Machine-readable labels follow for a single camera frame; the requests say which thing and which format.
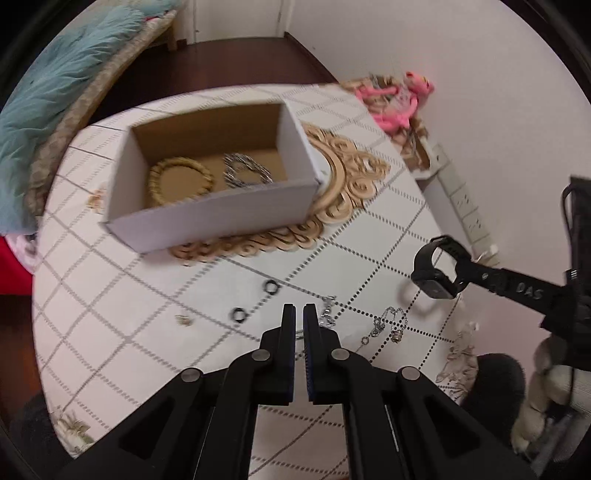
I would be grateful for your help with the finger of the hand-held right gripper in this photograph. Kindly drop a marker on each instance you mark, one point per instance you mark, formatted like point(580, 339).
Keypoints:
point(517, 286)
point(464, 260)

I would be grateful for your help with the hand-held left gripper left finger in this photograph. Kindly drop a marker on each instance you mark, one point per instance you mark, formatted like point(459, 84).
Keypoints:
point(288, 364)

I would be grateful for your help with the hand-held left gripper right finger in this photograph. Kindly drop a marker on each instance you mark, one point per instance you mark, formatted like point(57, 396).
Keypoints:
point(310, 369)

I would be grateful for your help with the black smartwatch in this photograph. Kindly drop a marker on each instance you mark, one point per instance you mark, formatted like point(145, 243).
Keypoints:
point(431, 281)

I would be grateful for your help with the white cardboard box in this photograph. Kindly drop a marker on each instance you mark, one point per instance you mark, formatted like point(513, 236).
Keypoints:
point(207, 217)

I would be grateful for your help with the person's right hand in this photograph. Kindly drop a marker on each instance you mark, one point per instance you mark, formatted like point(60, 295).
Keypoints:
point(551, 387)

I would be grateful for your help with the white power strip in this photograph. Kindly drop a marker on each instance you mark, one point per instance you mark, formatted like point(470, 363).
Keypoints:
point(461, 198)

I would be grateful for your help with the small gold earring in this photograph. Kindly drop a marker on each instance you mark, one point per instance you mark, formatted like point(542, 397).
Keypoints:
point(183, 320)

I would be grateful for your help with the gold ornate placemat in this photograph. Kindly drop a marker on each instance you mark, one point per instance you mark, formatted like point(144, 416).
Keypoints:
point(355, 175)

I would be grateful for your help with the white grid tablecloth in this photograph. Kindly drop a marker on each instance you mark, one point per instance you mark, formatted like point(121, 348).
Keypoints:
point(138, 300)

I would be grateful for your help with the pink plush toy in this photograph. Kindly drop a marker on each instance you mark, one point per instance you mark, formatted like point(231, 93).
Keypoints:
point(418, 90)

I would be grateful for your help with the red cloth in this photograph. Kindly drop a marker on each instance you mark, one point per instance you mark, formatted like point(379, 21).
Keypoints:
point(14, 277)

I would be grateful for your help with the turquoise fuzzy blanket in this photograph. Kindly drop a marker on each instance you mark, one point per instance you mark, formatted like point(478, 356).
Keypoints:
point(60, 83)

